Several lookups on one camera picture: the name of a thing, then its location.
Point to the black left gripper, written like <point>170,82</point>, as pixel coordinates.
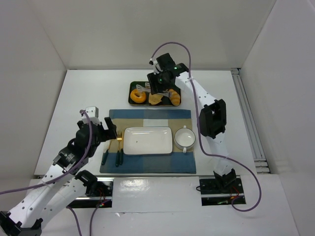
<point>105,132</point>

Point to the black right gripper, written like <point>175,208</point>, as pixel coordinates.
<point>154,84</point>

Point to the stainless steel tongs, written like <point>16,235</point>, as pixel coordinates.
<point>147,88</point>

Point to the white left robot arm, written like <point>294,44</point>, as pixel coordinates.
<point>62,184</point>

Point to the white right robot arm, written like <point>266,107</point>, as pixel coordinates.
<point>210,112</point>

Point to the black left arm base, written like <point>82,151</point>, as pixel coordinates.
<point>101,195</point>

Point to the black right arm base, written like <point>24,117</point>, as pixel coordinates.
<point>215,192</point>

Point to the speckled bread slice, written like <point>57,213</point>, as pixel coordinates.
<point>154,99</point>

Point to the dark green serving tray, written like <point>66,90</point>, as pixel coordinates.
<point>165,100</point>

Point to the orange bagel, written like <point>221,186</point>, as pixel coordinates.
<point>138,96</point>

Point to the white rectangular plate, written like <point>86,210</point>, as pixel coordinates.
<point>151,140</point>

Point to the blue beige checked placemat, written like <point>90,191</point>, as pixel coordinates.
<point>175,162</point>

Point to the striped croissant roll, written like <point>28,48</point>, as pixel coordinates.
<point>175,98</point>

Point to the white cup with dark rim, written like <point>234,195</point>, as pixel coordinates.
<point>184,139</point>

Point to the gold fork green handle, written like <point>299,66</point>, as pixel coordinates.
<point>118,154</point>

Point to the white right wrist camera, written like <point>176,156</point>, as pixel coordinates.
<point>155,65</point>

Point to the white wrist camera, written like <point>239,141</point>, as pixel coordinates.
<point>155,65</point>
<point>90,114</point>

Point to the gold knife green handle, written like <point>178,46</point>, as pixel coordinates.
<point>121,148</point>

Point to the gold spoon green handle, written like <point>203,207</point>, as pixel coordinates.
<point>106,152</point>

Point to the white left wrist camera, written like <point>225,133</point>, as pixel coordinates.
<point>90,114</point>

